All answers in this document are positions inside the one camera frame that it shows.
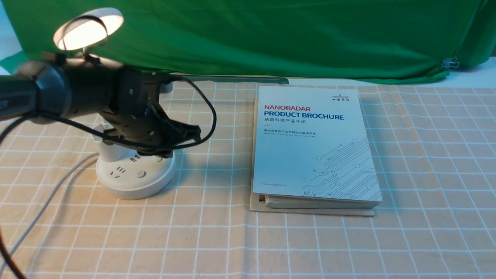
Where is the white product brochure book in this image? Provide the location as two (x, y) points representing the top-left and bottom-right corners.
(250, 86), (383, 217)

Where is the metal binder clip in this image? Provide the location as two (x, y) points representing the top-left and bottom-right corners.
(440, 57), (460, 71)

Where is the white lamp power cable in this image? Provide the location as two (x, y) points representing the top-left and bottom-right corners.
(0, 152), (100, 264)

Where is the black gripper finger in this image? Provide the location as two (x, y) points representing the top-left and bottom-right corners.
(162, 118), (202, 150)

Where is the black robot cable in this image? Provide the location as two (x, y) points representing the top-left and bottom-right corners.
(0, 74), (217, 279)

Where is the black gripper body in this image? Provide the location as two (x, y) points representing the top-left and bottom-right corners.
(104, 71), (175, 158)

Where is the green backdrop cloth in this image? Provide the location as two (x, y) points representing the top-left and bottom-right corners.
(2, 0), (495, 84)

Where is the white desk lamp with sockets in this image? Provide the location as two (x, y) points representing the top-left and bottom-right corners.
(53, 7), (177, 201)

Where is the beige grid tablecloth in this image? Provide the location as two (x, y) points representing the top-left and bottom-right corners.
(13, 82), (496, 279)

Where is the grey metal bar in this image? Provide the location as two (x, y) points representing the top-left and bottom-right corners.
(174, 74), (289, 84)

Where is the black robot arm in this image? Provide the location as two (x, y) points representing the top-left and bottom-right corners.
(0, 58), (204, 158)

